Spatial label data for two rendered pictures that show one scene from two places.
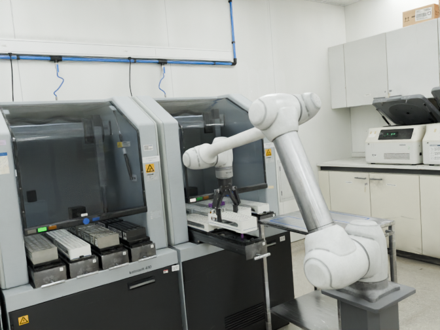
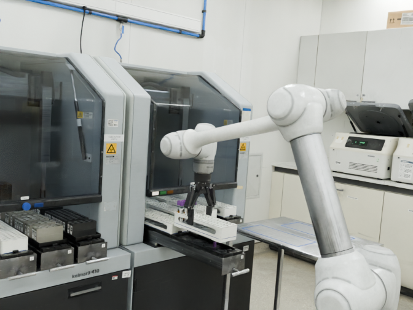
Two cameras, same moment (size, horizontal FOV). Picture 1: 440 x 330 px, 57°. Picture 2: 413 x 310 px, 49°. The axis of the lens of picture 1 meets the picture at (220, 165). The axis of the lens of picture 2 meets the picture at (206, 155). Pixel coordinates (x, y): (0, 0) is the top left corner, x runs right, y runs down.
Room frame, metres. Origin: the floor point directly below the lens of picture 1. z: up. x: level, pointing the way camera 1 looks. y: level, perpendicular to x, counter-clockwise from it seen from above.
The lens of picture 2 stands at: (0.18, 0.28, 1.39)
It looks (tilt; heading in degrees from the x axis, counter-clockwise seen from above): 6 degrees down; 351
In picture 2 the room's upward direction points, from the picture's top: 4 degrees clockwise
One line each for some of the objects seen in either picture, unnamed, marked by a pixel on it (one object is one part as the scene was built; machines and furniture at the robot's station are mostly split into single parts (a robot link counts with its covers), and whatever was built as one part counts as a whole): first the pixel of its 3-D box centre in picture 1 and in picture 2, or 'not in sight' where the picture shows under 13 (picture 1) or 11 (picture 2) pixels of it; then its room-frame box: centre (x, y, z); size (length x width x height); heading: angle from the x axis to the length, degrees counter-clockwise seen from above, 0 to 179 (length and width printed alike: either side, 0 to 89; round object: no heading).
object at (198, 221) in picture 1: (200, 222); (160, 221); (2.35, 0.14, 0.83); 0.30 x 0.10 x 0.06; 35
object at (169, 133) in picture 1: (194, 211); (144, 204); (2.84, 0.21, 0.81); 1.06 x 0.84 x 1.62; 35
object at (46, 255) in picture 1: (44, 255); not in sight; (1.87, 0.85, 0.85); 0.12 x 0.02 x 0.06; 125
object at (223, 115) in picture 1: (203, 144); (169, 127); (2.68, 0.09, 1.28); 0.61 x 0.51 x 0.63; 125
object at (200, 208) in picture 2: (231, 211); (192, 210); (2.61, -0.05, 0.83); 0.30 x 0.10 x 0.06; 35
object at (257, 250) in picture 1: (219, 237); (183, 242); (2.20, 0.04, 0.78); 0.73 x 0.14 x 0.09; 35
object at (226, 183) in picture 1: (224, 186); (201, 182); (2.11, -0.02, 1.07); 0.08 x 0.07 x 0.09; 125
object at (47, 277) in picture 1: (36, 259); not in sight; (2.06, 0.99, 0.78); 0.73 x 0.14 x 0.09; 35
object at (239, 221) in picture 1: (231, 220); (204, 224); (2.09, -0.04, 0.89); 0.30 x 0.10 x 0.06; 35
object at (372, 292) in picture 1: (369, 280); not in sight; (1.56, -0.55, 0.73); 0.22 x 0.18 x 0.06; 125
